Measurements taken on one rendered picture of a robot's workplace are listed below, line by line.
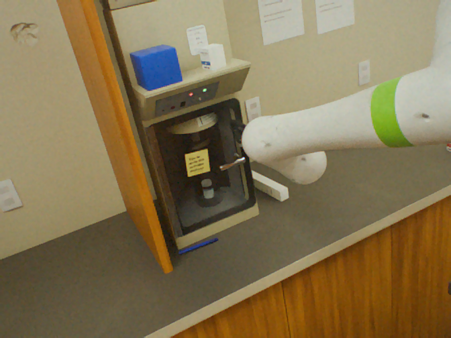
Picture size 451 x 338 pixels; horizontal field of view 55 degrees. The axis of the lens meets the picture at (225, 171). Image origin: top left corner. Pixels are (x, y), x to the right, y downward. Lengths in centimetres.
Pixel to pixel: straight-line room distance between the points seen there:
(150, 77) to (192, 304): 63
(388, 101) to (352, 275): 95
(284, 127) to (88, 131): 98
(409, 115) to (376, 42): 160
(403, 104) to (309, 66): 136
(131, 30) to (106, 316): 80
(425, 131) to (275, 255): 78
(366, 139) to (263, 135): 24
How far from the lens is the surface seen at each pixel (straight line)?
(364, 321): 176
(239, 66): 123
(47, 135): 168
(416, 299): 192
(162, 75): 115
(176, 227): 142
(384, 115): 72
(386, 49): 234
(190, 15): 128
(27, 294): 157
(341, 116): 77
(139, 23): 123
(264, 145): 91
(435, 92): 68
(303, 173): 101
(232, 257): 138
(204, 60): 124
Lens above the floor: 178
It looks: 26 degrees down
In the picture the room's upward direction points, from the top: 11 degrees counter-clockwise
